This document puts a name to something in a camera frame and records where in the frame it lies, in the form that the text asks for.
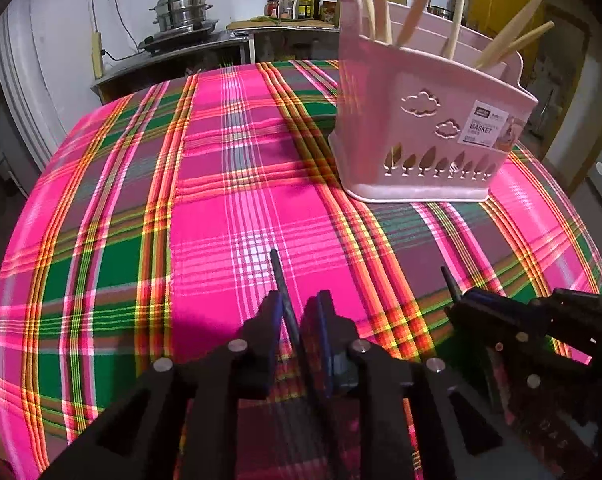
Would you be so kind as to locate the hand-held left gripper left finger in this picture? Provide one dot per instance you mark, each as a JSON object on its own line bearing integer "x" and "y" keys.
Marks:
{"x": 276, "y": 332}

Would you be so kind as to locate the clear plastic bottle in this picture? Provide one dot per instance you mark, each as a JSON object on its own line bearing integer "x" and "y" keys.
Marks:
{"x": 287, "y": 5}

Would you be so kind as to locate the green glass bottle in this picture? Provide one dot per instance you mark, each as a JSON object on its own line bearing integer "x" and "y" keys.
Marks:
{"x": 303, "y": 2}

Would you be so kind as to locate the yellowish power strip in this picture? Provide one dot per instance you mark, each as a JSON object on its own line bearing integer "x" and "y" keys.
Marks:
{"x": 97, "y": 55}

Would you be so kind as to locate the table with white legs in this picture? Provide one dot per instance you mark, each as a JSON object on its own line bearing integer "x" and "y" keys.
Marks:
{"x": 281, "y": 24}

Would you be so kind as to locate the dark side cabinet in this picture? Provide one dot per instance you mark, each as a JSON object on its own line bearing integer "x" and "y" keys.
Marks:
{"x": 131, "y": 74}

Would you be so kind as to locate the small condiment jar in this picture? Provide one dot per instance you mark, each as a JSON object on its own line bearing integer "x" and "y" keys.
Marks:
{"x": 328, "y": 11}

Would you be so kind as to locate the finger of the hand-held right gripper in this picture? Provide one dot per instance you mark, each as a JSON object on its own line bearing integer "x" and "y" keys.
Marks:
{"x": 481, "y": 312}
{"x": 581, "y": 320}

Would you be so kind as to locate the stainless steel steamer pot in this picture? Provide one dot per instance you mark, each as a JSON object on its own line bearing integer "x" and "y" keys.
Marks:
{"x": 181, "y": 10}

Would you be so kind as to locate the dark glass bottle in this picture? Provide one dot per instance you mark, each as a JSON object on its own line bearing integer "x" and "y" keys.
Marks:
{"x": 315, "y": 2}

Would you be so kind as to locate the pink plaid tablecloth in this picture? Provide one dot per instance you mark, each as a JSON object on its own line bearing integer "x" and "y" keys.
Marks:
{"x": 231, "y": 185}

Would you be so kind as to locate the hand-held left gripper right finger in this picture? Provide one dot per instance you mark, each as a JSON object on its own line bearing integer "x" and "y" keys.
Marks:
{"x": 326, "y": 332}

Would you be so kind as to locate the red lidded jar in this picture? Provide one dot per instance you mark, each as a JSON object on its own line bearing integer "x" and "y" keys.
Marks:
{"x": 272, "y": 9}

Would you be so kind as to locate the pink plastic utensil basket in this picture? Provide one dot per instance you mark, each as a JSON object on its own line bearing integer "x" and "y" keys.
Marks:
{"x": 381, "y": 125}

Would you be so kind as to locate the black chopstick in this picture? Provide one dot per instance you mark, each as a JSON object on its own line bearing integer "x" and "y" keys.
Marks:
{"x": 451, "y": 285}
{"x": 283, "y": 300}

